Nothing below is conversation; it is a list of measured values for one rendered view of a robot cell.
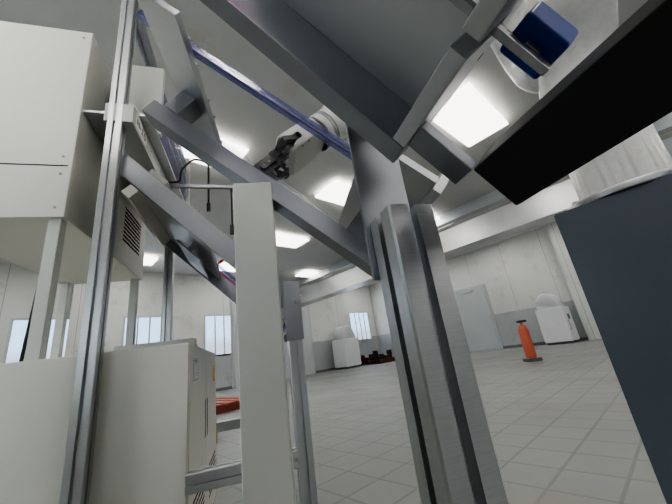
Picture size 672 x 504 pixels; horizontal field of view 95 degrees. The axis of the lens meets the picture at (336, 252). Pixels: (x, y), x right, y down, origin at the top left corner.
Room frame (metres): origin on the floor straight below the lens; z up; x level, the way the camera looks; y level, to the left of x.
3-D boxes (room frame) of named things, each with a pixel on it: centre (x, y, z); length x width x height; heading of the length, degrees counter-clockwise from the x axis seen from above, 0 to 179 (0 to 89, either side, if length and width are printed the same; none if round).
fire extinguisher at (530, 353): (5.58, -3.00, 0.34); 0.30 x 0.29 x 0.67; 45
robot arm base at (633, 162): (0.46, -0.48, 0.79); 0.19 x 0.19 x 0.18
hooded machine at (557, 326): (9.04, -5.81, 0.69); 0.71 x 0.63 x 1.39; 44
